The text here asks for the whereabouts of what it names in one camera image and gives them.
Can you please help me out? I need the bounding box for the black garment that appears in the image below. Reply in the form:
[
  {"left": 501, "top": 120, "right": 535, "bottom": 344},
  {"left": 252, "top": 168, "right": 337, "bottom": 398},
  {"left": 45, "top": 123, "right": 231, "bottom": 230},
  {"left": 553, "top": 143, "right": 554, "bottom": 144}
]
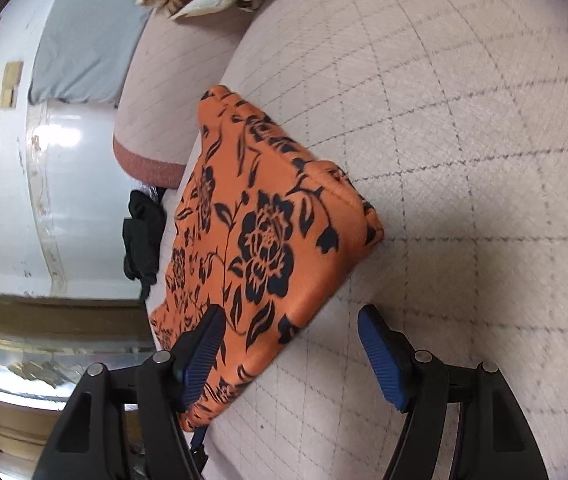
[{"left": 122, "top": 189, "right": 168, "bottom": 287}]

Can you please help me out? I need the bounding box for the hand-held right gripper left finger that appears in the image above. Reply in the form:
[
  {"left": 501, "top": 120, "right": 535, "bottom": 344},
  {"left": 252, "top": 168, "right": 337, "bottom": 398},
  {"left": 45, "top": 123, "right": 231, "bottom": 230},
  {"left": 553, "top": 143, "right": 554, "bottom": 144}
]
[{"left": 31, "top": 304, "right": 228, "bottom": 480}]

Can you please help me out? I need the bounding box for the orange black floral dress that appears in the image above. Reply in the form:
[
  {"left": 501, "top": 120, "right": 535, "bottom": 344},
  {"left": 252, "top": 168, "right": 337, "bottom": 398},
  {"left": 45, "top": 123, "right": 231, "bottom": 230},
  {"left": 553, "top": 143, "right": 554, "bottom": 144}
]
[{"left": 148, "top": 85, "right": 385, "bottom": 434}]

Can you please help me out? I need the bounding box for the pink quilted mattress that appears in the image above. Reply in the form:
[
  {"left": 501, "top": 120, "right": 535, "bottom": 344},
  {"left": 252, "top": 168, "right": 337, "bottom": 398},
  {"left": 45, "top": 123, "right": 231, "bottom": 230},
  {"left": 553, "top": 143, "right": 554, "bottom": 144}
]
[{"left": 112, "top": 0, "right": 568, "bottom": 480}]

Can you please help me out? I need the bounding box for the grey pillow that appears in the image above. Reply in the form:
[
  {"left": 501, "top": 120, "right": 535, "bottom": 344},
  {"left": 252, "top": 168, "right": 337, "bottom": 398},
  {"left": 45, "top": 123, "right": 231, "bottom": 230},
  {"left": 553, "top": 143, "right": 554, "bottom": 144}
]
[{"left": 27, "top": 0, "right": 153, "bottom": 109}]

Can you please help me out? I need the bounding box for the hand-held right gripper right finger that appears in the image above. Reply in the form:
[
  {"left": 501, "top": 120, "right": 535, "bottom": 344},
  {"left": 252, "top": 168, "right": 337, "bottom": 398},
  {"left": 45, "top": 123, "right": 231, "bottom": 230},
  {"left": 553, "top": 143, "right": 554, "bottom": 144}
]
[{"left": 357, "top": 304, "right": 550, "bottom": 480}]

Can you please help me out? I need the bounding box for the brown wooden glass door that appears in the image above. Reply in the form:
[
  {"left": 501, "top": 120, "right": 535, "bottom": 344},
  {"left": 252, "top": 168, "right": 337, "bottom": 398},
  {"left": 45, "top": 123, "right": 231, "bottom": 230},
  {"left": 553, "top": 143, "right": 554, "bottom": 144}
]
[{"left": 0, "top": 287, "right": 161, "bottom": 480}]

